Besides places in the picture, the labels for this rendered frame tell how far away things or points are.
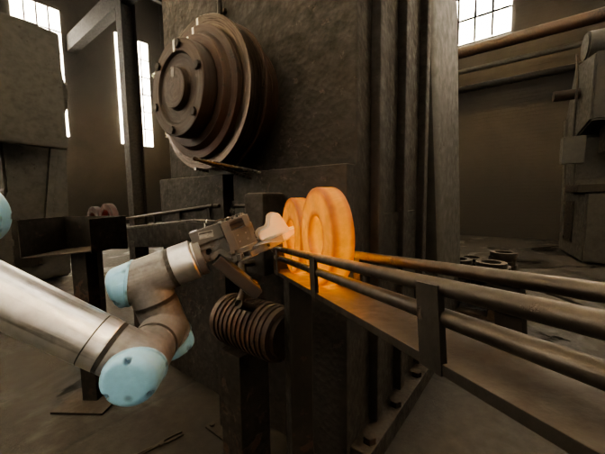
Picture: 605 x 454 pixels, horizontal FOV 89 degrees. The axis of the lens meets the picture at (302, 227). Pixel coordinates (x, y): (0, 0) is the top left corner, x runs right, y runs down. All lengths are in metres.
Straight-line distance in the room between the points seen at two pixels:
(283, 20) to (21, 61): 2.90
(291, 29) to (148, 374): 0.97
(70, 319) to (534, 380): 0.50
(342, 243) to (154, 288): 0.35
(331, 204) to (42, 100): 3.43
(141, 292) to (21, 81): 3.20
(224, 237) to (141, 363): 0.25
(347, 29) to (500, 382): 0.89
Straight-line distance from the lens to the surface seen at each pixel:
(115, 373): 0.51
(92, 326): 0.53
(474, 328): 0.21
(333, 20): 1.02
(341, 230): 0.43
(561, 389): 0.23
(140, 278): 0.61
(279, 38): 1.14
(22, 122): 3.62
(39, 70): 3.78
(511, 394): 0.22
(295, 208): 0.60
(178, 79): 1.06
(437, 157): 1.57
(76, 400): 1.64
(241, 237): 0.60
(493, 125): 6.87
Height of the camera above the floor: 0.79
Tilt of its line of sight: 5 degrees down
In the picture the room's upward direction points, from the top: 1 degrees counter-clockwise
